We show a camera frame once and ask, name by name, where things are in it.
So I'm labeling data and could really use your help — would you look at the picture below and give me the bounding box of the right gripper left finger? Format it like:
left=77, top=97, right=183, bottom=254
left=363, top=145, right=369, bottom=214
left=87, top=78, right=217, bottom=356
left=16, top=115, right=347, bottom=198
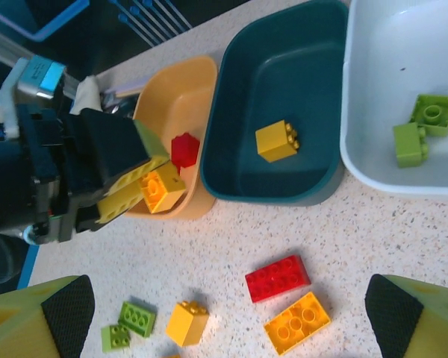
left=0, top=274, right=97, bottom=358

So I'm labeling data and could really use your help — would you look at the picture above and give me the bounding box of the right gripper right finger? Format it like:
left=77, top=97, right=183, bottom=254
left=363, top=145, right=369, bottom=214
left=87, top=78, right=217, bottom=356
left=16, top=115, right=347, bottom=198
left=364, top=274, right=448, bottom=358

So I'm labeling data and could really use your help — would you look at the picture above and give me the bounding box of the long red lego brick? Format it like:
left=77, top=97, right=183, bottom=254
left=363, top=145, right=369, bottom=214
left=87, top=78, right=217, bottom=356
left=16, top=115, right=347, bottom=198
left=244, top=254, right=311, bottom=304

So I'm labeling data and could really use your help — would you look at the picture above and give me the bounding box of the blue table edge trim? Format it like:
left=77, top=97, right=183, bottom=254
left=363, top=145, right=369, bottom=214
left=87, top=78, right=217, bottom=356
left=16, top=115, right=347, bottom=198
left=17, top=244, right=41, bottom=290

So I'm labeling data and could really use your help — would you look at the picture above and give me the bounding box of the beige cloth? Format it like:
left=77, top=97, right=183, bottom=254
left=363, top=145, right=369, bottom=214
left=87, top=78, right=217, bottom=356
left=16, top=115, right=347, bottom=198
left=69, top=75, right=106, bottom=115

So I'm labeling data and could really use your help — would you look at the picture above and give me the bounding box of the orange plastic container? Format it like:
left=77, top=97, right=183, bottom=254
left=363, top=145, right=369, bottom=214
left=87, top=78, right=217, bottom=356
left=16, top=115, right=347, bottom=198
left=122, top=54, right=220, bottom=222

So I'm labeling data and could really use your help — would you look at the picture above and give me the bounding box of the small square green lego brick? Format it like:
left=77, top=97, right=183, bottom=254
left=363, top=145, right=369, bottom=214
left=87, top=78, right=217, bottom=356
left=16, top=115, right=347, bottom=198
left=100, top=324, right=131, bottom=354

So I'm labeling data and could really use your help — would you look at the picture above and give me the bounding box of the long yellow lego brick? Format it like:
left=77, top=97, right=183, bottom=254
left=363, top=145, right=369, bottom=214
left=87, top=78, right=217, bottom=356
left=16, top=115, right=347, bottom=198
left=263, top=291, right=332, bottom=354

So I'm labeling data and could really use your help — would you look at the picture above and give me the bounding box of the teal plastic container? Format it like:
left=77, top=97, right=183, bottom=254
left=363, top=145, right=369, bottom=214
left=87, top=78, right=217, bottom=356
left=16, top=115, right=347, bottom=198
left=200, top=0, right=350, bottom=207

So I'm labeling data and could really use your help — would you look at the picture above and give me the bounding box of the white plastic container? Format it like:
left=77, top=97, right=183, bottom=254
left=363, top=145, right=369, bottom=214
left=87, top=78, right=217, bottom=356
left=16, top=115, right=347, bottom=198
left=339, top=0, right=448, bottom=198

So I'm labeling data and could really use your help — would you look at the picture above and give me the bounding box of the white mug blue handle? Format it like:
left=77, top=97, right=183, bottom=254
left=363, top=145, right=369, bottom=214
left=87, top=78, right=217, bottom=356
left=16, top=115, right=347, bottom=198
left=22, top=225, right=38, bottom=246

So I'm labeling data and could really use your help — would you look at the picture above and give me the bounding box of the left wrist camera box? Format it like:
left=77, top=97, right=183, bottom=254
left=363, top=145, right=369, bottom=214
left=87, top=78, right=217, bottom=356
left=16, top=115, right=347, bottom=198
left=0, top=54, right=67, bottom=139

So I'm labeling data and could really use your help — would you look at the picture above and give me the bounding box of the aluminium frame post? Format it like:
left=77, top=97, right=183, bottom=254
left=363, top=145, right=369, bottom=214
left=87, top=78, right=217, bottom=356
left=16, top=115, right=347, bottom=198
left=0, top=22, right=33, bottom=75

